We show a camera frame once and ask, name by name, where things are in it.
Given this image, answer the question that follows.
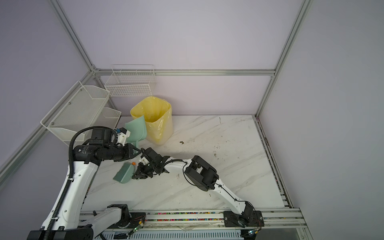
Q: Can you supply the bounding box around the white wire wall basket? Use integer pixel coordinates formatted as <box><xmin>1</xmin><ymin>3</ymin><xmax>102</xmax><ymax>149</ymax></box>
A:
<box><xmin>105</xmin><ymin>65</ymin><xmax>157</xmax><ymax>97</ymax></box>

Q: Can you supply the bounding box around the green hand brush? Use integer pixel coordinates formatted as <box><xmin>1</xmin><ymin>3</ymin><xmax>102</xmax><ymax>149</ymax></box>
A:
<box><xmin>113</xmin><ymin>163</ymin><xmax>135</xmax><ymax>184</ymax></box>

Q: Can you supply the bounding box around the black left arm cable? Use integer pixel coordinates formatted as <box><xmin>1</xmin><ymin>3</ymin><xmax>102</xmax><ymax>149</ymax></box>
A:
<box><xmin>43</xmin><ymin>125</ymin><xmax>118</xmax><ymax>240</ymax></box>

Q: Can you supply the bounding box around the yellow lined trash bin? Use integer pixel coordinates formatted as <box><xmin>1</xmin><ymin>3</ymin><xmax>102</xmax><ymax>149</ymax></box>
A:
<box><xmin>130</xmin><ymin>96</ymin><xmax>174</xmax><ymax>146</ymax></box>

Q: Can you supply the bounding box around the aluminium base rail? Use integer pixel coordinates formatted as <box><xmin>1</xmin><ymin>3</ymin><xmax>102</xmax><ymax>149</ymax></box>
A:
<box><xmin>94</xmin><ymin>209</ymin><xmax>313</xmax><ymax>240</ymax></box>

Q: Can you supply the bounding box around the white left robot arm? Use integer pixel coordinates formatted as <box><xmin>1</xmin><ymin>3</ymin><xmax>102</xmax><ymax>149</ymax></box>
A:
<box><xmin>27</xmin><ymin>126</ymin><xmax>141</xmax><ymax>240</ymax></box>

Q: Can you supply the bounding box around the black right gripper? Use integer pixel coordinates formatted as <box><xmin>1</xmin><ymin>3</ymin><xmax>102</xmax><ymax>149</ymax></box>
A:
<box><xmin>132</xmin><ymin>162</ymin><xmax>158</xmax><ymax>179</ymax></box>

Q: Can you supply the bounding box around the green plastic dustpan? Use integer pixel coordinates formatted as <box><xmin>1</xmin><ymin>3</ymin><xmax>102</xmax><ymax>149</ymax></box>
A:
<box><xmin>124</xmin><ymin>116</ymin><xmax>147</xmax><ymax>148</ymax></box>

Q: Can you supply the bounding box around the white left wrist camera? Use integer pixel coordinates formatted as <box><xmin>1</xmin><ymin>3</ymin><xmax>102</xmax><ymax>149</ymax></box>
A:
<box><xmin>116</xmin><ymin>128</ymin><xmax>131</xmax><ymax>146</ymax></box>

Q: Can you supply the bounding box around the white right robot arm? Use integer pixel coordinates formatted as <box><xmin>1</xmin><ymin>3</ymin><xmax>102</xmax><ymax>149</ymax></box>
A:
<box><xmin>132</xmin><ymin>148</ymin><xmax>265</xmax><ymax>229</ymax></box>

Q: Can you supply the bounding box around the white mesh wall shelf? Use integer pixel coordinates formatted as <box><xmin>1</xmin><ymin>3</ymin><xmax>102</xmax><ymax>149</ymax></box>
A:
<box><xmin>41</xmin><ymin>82</ymin><xmax>121</xmax><ymax>146</ymax></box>

